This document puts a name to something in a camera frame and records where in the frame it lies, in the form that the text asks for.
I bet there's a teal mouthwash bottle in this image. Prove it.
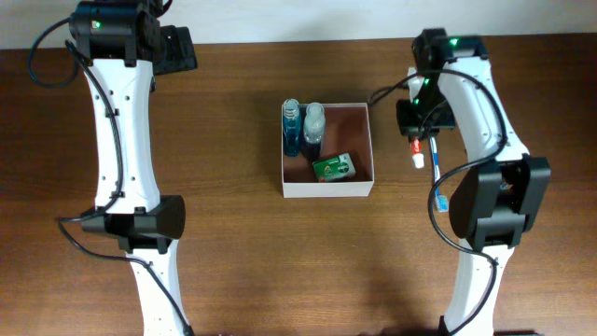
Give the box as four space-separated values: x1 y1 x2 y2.
283 99 302 157

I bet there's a purple hand sanitizer bottle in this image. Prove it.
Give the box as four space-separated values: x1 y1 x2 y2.
303 102 326 161

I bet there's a blue white toothbrush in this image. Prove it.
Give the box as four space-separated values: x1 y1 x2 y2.
429 136 449 213

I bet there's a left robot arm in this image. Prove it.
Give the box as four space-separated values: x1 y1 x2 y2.
67 1 198 335

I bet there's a green soap box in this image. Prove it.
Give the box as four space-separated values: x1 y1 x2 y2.
312 153 356 183

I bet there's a green red toothpaste tube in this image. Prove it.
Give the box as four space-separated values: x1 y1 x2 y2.
410 137 424 169

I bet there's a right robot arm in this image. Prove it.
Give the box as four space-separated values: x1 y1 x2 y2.
396 28 551 335

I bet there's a white open cardboard box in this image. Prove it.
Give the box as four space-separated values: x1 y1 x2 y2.
282 103 375 199

